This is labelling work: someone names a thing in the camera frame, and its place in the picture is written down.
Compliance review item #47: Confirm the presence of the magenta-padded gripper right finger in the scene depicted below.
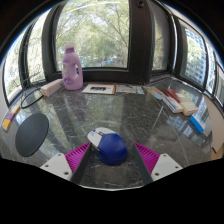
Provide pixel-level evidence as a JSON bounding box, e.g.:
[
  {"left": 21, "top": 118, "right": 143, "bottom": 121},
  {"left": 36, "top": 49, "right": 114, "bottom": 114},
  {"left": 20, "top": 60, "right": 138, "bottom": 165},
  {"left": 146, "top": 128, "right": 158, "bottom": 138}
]
[{"left": 132, "top": 142, "right": 184, "bottom": 186}]

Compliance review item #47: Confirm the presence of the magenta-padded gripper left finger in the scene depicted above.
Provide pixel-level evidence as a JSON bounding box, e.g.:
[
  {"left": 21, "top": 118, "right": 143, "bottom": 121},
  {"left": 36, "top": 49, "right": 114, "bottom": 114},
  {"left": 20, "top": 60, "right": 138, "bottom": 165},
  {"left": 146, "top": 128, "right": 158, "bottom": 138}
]
[{"left": 39, "top": 142, "right": 93, "bottom": 186}]

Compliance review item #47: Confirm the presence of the blue and white computer mouse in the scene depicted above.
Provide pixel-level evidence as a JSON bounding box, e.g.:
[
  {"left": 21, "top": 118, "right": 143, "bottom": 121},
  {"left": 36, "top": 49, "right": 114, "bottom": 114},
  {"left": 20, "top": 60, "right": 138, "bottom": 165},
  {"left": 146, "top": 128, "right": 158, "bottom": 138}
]
[{"left": 86, "top": 126, "right": 129, "bottom": 166}]

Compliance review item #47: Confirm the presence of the black round mouse pad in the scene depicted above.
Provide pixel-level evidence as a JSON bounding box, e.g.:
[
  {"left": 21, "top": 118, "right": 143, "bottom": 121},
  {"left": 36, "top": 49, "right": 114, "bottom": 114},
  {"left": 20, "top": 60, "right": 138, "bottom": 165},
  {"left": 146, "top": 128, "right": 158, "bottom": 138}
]
[{"left": 14, "top": 112, "right": 50, "bottom": 158}]

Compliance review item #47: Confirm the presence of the white box with blue stripe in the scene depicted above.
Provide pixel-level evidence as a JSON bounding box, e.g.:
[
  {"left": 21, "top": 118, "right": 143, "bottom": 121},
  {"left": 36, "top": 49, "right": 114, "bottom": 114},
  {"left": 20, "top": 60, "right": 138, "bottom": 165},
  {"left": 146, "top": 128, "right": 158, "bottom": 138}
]
[{"left": 162, "top": 95, "right": 184, "bottom": 114}]

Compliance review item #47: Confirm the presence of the beige book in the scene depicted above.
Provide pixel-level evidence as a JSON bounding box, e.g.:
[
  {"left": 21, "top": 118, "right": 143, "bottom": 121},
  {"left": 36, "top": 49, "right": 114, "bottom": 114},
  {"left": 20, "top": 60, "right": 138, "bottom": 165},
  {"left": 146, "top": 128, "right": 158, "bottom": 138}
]
[{"left": 179, "top": 100, "right": 200, "bottom": 117}]

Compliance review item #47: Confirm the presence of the yellow and purple book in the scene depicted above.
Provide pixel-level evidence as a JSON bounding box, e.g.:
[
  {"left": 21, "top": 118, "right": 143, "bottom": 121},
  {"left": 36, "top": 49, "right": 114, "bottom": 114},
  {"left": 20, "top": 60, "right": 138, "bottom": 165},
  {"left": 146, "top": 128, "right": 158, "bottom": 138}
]
[{"left": 1, "top": 104, "right": 22, "bottom": 132}]

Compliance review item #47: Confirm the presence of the colourful thin booklet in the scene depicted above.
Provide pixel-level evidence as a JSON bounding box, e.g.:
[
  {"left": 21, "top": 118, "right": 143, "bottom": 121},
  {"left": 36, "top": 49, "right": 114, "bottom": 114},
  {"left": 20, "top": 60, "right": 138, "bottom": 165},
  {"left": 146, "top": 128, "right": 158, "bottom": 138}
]
[{"left": 143, "top": 85, "right": 168, "bottom": 101}]

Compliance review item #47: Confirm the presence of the white and orange box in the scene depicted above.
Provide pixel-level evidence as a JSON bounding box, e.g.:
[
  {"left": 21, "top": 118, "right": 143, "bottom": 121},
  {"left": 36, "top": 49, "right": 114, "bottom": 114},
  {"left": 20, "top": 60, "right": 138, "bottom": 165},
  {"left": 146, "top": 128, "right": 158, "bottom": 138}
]
[{"left": 39, "top": 78, "right": 65, "bottom": 98}]

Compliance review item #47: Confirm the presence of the pale printed pamphlet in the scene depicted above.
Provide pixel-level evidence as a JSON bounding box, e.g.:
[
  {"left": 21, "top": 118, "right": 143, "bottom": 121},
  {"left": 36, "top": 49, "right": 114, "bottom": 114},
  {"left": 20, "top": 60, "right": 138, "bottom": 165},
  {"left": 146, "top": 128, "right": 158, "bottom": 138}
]
[{"left": 115, "top": 84, "right": 145, "bottom": 95}]

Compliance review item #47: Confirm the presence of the white card with orange edge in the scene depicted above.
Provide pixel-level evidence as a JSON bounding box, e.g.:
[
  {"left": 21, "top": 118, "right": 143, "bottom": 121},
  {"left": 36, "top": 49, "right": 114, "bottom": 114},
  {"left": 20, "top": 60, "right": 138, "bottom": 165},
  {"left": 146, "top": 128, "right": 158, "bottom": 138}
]
[{"left": 81, "top": 82, "right": 117, "bottom": 96}]

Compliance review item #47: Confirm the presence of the purple detergent bottle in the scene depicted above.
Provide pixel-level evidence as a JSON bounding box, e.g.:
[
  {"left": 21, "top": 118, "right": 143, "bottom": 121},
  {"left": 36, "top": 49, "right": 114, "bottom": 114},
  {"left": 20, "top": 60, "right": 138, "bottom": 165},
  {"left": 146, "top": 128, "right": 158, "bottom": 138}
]
[{"left": 61, "top": 42, "right": 84, "bottom": 91}]

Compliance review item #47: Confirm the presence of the black wire stand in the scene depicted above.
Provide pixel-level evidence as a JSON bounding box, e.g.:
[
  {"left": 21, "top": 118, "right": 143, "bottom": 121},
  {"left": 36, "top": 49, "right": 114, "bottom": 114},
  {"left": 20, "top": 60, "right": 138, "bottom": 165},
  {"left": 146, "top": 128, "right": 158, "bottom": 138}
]
[{"left": 19, "top": 78, "right": 45, "bottom": 110}]

